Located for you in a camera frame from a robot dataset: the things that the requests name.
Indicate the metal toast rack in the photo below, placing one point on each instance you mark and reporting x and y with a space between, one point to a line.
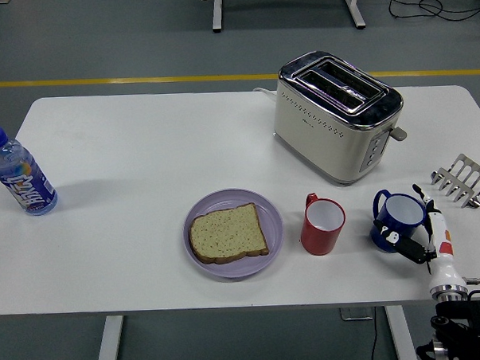
465 178

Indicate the white background desk leg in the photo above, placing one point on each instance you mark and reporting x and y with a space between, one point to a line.
217 9
354 7

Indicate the cream and chrome toaster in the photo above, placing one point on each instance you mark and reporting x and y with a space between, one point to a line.
322 144

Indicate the grey box under table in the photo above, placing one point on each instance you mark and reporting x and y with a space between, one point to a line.
355 314

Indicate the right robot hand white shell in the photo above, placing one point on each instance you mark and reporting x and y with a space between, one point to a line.
443 264

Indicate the lilac plate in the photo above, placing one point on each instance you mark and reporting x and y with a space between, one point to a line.
232 270

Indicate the slice of bread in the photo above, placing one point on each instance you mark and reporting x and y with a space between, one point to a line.
226 232

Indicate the red enamel mug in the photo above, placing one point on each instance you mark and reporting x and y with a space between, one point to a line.
318 240

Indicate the blue enamel mug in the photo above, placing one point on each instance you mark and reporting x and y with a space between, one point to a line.
385 213

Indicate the white table leg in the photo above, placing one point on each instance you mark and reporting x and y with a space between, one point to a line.
108 345
402 336

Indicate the blue-capped drink bottle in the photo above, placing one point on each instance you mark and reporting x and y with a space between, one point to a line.
22 177

